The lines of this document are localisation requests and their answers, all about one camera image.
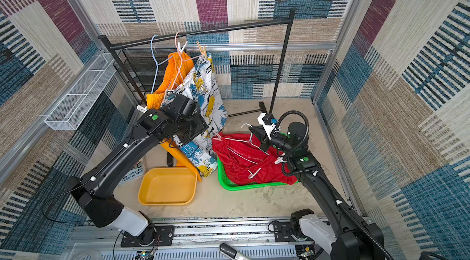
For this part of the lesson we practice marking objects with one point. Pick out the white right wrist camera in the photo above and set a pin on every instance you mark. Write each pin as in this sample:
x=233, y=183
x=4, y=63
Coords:
x=269, y=124

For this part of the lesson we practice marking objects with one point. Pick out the red shorts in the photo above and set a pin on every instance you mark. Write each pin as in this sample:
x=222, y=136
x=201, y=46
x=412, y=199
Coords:
x=253, y=160

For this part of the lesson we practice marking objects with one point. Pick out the pink wire hanger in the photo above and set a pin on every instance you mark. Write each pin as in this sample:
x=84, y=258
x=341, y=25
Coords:
x=179, y=66

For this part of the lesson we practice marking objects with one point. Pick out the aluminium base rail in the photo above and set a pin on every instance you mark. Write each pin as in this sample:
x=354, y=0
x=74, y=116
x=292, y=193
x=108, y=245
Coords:
x=257, y=238

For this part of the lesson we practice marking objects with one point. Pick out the white blue patterned shorts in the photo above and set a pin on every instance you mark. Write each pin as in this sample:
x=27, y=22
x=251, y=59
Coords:
x=201, y=86

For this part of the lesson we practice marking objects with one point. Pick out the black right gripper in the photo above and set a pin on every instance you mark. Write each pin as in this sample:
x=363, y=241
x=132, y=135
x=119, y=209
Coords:
x=262, y=137

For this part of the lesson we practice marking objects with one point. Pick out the yellow plastic tray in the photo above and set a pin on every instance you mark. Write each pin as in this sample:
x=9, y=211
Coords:
x=167, y=187

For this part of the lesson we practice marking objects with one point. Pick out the white plastic hanger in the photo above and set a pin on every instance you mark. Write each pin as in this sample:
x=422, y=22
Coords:
x=244, y=162

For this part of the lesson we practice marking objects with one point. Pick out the white clothespin on orange shorts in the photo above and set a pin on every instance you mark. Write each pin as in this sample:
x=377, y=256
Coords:
x=142, y=108

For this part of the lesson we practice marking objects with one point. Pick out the green plastic basket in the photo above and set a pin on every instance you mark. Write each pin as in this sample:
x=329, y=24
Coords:
x=253, y=182

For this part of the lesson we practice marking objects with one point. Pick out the blue wire hanger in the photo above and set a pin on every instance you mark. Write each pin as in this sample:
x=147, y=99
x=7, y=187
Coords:
x=157, y=64

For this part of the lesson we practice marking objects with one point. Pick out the white clothespin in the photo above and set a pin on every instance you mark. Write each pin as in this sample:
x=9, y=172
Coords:
x=142, y=108
x=280, y=160

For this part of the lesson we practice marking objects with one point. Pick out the white wire mesh basket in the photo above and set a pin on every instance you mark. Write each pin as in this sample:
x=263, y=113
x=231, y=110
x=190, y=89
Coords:
x=70, y=112

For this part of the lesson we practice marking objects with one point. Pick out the black wire shoe shelf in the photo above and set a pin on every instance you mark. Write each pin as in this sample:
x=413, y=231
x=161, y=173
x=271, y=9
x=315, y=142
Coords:
x=141, y=67

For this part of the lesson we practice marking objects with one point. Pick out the colourful book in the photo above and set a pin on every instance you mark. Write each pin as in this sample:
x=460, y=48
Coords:
x=135, y=173

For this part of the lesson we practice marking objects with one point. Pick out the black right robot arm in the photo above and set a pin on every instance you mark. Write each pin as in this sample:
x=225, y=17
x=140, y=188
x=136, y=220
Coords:
x=346, y=235

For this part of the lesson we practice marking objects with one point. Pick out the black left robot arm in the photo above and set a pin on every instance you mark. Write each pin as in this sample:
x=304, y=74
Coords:
x=93, y=191

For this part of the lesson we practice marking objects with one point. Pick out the orange shorts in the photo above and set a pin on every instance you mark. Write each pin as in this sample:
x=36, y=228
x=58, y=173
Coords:
x=154, y=101

